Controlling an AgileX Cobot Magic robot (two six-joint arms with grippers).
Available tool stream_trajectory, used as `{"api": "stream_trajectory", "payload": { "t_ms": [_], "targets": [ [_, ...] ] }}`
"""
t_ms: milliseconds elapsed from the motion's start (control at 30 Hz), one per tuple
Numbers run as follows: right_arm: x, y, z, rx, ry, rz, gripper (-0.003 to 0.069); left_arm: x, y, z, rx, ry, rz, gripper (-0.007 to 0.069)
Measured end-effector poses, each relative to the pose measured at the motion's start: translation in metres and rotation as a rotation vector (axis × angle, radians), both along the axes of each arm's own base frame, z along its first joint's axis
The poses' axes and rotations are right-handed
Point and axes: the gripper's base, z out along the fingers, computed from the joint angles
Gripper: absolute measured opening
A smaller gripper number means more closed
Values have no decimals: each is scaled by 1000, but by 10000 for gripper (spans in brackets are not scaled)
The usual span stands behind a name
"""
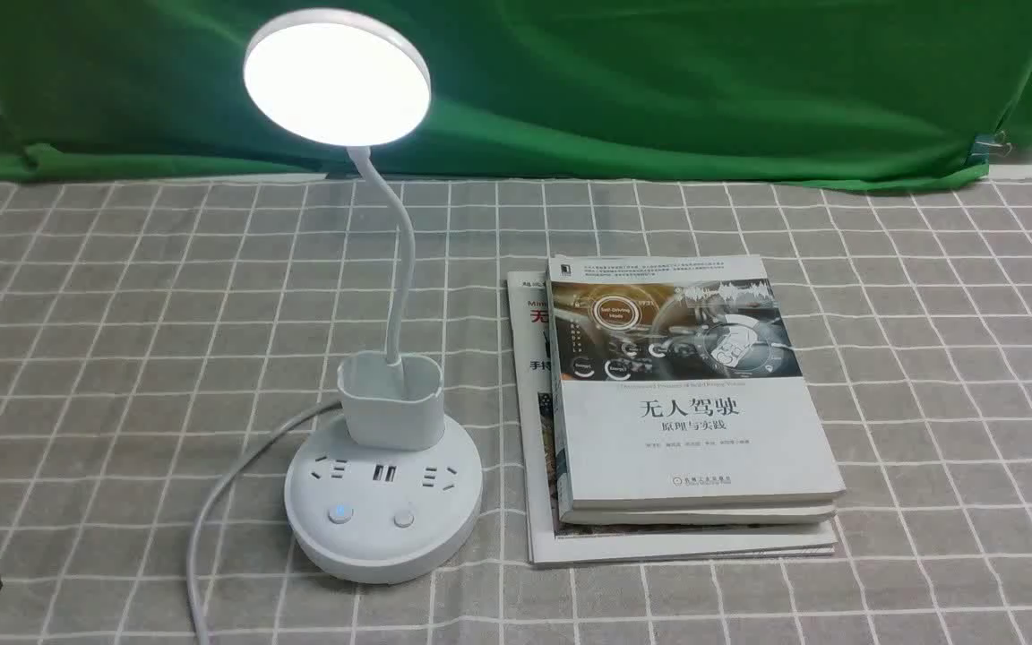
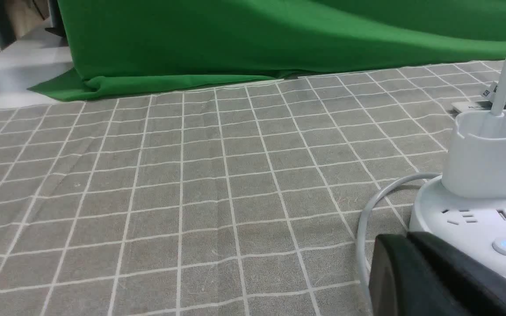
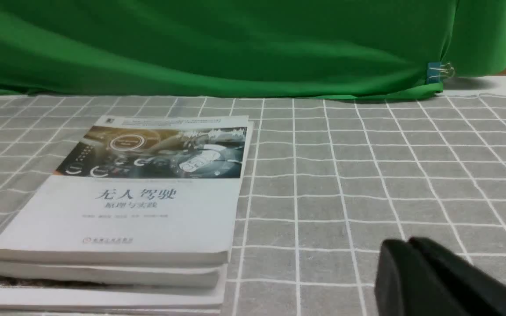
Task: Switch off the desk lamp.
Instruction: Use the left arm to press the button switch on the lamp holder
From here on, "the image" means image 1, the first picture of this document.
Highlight white desk lamp with sockets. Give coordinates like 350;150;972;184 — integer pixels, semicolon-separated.
243;8;483;584

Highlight white self-driving book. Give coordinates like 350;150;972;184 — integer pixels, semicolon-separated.
546;254;847;514

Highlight magazine under books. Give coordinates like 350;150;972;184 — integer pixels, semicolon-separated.
505;271;837;566

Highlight green backdrop cloth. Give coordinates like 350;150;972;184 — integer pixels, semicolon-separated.
0;1;1032;192

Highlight grey checked tablecloth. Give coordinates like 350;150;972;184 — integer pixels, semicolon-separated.
0;181;1032;644

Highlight blue binder clip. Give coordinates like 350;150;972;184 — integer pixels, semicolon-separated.
967;130;1014;165

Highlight white lamp power cable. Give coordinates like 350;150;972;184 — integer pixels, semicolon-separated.
186;400;343;645

